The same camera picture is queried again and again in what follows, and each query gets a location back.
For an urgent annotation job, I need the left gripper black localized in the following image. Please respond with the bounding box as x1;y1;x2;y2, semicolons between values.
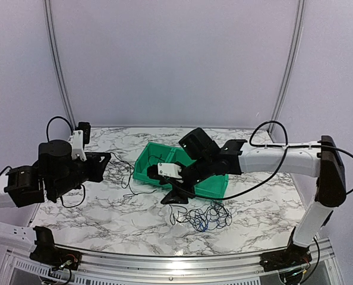
50;152;111;200

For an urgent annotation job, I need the thin black cable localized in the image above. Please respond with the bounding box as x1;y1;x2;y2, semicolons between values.
147;153;167;170
108;151;159;198

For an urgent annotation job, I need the black cable pile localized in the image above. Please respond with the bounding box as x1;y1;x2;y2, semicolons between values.
168;199;233;232

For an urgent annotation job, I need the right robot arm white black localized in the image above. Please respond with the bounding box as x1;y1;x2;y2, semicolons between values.
155;128;346;266

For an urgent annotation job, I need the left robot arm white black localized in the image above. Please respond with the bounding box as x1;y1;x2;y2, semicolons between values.
0;140;111;264

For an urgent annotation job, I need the green three-compartment plastic bin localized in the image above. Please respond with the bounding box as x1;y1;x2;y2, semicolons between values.
133;142;229;198

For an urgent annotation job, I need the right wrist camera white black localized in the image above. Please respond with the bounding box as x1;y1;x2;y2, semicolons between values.
147;163;182;181

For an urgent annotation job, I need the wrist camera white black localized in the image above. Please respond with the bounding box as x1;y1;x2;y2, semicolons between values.
68;122;91;162
147;163;182;181

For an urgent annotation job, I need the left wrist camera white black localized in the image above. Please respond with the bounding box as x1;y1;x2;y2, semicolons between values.
68;122;91;162

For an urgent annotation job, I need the thin blue cable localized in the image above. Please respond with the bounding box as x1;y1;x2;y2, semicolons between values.
193;212;222;232

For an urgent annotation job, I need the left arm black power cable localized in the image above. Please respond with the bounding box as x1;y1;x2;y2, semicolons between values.
0;116;87;208

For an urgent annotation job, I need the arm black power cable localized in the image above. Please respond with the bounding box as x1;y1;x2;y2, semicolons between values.
0;116;87;208
170;120;353;200

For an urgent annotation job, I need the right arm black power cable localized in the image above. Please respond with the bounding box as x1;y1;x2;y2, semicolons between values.
170;120;353;200

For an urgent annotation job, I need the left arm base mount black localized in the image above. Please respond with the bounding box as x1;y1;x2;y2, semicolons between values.
29;248;82;271

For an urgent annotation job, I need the aluminium front frame rail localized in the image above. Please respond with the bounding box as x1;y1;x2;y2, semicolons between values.
0;239;344;284

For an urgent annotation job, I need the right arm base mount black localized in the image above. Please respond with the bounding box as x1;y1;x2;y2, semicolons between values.
259;247;312;272

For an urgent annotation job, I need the left aluminium corner post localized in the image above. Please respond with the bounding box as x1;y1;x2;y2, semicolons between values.
43;0;76;128

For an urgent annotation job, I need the aluminium corner post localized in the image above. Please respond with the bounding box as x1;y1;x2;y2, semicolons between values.
43;0;76;128
267;0;307;133

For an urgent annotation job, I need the right aluminium corner post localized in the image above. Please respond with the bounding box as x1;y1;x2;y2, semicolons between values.
267;0;307;133

